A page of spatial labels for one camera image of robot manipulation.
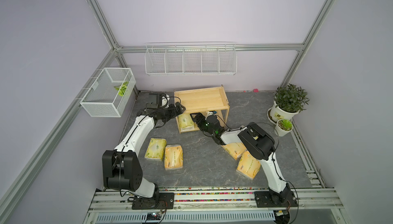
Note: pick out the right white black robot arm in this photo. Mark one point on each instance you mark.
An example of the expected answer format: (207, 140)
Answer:
(259, 144)

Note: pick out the long white wire wall basket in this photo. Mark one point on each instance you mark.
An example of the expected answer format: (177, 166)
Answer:
(198, 58)

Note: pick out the orange tissue pack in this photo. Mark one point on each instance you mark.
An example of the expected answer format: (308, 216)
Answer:
(173, 158)
(235, 150)
(248, 166)

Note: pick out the white wire side basket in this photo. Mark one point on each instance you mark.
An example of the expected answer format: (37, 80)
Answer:
(102, 100)

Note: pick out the wooden two-tier shelf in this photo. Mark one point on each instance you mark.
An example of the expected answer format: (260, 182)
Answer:
(205, 100)

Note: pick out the aluminium front rail frame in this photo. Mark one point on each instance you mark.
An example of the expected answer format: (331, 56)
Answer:
(224, 205)

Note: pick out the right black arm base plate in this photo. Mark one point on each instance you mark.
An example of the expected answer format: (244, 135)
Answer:
(267, 199)

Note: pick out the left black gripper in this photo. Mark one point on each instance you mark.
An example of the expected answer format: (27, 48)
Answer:
(174, 113)

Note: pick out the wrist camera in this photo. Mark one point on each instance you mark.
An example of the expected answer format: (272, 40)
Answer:
(165, 100)
(211, 113)

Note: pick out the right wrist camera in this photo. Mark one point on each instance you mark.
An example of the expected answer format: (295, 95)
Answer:
(211, 113)

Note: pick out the green tissue pack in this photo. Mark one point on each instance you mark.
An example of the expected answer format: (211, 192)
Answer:
(156, 149)
(185, 122)

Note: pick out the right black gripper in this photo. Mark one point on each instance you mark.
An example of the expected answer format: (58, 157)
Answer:
(200, 119)

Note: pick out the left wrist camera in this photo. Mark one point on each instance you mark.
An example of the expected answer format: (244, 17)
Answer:
(165, 100)

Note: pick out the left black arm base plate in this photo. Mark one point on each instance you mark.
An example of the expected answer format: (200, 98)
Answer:
(161, 201)

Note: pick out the large potted green plant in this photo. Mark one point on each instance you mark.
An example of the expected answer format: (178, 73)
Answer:
(288, 101)

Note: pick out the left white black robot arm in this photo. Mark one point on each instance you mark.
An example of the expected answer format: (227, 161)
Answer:
(121, 167)

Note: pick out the small potted succulent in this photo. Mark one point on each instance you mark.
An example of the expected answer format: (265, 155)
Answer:
(283, 127)

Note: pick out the green leaf toy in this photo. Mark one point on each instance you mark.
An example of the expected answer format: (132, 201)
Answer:
(121, 89)

